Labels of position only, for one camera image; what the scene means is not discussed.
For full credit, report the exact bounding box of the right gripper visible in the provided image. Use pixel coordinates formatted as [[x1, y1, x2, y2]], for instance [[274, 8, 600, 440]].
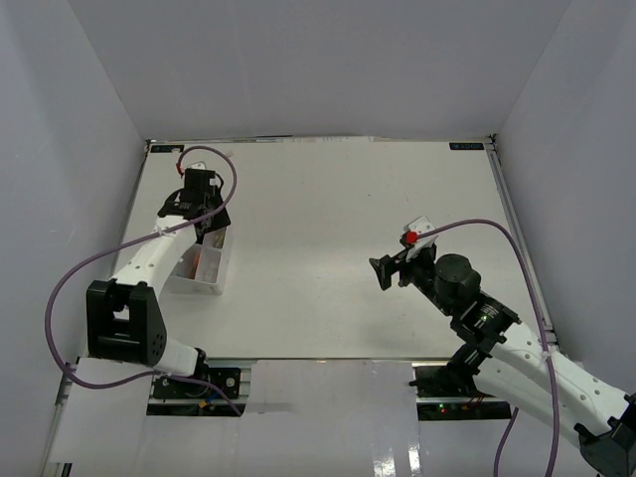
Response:
[[370, 243, 455, 318]]

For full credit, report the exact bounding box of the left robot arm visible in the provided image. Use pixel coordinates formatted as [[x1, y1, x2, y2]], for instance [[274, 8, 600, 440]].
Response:
[[86, 163, 232, 397]]

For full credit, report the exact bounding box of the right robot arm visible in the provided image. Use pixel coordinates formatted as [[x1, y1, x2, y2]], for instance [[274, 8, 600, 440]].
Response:
[[370, 245, 635, 476]]

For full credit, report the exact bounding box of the white compartment tray front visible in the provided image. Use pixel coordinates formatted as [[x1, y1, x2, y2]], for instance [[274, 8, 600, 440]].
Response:
[[165, 244, 228, 295]]

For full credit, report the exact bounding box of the left black table label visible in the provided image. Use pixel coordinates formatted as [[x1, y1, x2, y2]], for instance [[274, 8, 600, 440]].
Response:
[[149, 144, 185, 154]]

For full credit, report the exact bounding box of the black table label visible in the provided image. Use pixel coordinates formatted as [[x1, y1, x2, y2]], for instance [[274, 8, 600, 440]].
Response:
[[449, 142, 485, 151], [149, 144, 185, 154]]

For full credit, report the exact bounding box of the right black table label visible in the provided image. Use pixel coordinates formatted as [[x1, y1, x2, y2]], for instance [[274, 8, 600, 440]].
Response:
[[449, 142, 485, 151]]

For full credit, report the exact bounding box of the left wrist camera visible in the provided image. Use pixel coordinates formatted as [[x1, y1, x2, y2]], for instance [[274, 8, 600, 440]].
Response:
[[176, 161, 208, 176]]

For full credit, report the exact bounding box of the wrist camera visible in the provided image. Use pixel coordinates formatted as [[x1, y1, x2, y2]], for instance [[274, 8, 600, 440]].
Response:
[[176, 161, 208, 176], [400, 216, 437, 262]]

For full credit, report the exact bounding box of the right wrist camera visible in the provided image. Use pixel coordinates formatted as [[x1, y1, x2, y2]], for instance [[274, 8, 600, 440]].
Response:
[[400, 216, 437, 262]]

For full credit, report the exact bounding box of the right aluminium rail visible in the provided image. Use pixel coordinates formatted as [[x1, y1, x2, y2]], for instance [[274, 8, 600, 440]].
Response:
[[484, 134, 558, 347]]

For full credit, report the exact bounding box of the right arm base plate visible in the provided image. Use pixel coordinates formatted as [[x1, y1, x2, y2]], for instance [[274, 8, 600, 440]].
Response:
[[409, 361, 512, 422]]

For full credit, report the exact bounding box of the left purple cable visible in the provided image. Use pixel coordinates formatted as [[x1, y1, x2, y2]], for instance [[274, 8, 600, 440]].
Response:
[[44, 145, 239, 392]]

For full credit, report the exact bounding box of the purple cable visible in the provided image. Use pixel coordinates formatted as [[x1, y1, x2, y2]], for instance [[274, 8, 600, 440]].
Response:
[[414, 219, 560, 477], [44, 145, 239, 392]]

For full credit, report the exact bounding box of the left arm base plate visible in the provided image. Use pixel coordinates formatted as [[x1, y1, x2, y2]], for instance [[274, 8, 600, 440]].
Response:
[[146, 367, 248, 417]]

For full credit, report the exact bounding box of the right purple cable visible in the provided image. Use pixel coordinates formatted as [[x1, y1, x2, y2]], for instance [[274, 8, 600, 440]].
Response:
[[414, 219, 560, 477]]

